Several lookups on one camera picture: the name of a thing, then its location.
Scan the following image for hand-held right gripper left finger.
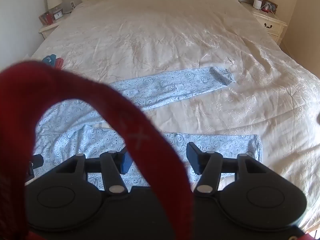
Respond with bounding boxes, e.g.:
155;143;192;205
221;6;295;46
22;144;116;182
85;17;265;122
55;147;133;196

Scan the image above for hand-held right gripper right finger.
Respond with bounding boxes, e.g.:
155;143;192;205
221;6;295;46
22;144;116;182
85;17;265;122
187;142;267;197

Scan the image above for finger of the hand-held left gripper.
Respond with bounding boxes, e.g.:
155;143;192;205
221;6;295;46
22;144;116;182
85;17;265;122
26;154;44;176

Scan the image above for light blue floral pants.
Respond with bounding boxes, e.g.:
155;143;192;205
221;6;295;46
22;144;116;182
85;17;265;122
32;66;263;188

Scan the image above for folded teal pants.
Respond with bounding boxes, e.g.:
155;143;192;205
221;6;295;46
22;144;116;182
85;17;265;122
42;54;57;67

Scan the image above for cream nightstand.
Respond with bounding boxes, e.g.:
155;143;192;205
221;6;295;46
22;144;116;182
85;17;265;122
38;12;73;39
240;1;288;45

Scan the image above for cream embroidered bed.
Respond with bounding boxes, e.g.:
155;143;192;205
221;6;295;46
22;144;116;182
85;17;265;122
25;0;320;233

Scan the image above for cream table lamp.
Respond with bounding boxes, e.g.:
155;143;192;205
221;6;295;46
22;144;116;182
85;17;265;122
46;0;63;14

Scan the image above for red strap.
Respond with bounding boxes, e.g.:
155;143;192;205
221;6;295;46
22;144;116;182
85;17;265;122
0;60;194;240

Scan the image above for red picture frame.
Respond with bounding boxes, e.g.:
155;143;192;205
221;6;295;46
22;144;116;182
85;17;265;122
39;12;54;25

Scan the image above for white cable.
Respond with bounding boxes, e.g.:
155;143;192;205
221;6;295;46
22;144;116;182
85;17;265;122
260;7;281;21

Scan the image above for brown picture frame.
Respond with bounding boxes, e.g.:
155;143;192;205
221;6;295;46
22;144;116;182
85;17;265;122
261;0;278;15

